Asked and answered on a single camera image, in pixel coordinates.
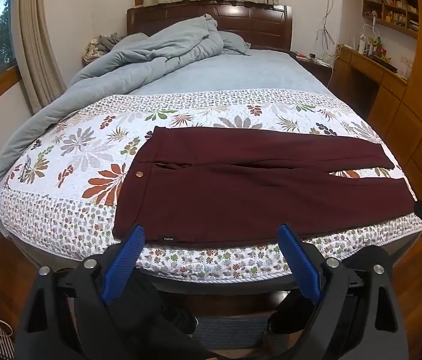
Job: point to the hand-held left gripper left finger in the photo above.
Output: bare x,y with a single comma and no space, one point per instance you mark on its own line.
125,258

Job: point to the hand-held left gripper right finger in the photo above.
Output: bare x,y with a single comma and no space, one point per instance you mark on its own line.
301,262

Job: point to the maroon pants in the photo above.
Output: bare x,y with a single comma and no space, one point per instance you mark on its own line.
252,195

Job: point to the person's right leg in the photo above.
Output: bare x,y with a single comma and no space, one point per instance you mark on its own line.
289,315

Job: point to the blue floor mat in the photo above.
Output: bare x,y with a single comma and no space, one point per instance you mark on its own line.
229,332

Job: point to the floral quilted bedspread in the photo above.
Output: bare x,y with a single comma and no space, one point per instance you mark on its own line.
83,150

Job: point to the wooden desk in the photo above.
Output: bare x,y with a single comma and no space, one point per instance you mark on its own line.
368,67

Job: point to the white bottle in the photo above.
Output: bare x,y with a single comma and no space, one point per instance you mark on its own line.
362,45

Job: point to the dark wooden nightstand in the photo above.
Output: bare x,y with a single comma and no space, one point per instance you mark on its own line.
312,67

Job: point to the light blue bed sheet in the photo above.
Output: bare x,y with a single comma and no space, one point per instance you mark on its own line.
252,71

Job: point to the grey-blue duvet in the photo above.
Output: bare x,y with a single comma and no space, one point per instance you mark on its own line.
139,56

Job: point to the pile of clothes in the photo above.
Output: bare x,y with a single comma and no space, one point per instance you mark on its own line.
100,47

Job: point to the dark wooden bed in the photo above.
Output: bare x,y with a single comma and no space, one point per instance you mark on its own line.
256,22

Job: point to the wooden wall shelf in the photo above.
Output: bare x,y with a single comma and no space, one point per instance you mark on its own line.
391,11

